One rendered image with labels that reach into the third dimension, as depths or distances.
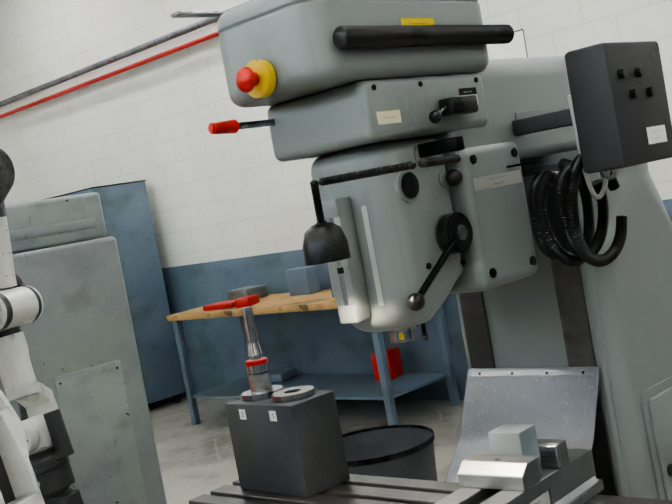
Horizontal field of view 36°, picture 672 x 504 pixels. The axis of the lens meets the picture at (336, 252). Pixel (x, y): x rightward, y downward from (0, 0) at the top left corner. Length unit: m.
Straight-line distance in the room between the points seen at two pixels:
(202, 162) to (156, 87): 0.85
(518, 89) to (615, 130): 0.31
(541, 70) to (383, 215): 0.55
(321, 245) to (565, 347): 0.70
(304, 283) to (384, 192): 5.93
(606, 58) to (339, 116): 0.45
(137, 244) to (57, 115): 1.99
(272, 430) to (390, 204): 0.61
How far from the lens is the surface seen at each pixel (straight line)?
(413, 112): 1.74
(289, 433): 2.06
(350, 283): 1.72
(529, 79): 2.06
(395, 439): 4.12
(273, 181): 8.19
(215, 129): 1.71
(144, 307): 9.14
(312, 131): 1.74
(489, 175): 1.88
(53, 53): 10.54
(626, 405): 2.10
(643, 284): 2.17
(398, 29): 1.68
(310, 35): 1.62
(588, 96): 1.80
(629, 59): 1.85
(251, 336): 2.17
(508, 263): 1.90
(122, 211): 9.10
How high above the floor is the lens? 1.55
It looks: 3 degrees down
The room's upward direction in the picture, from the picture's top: 10 degrees counter-clockwise
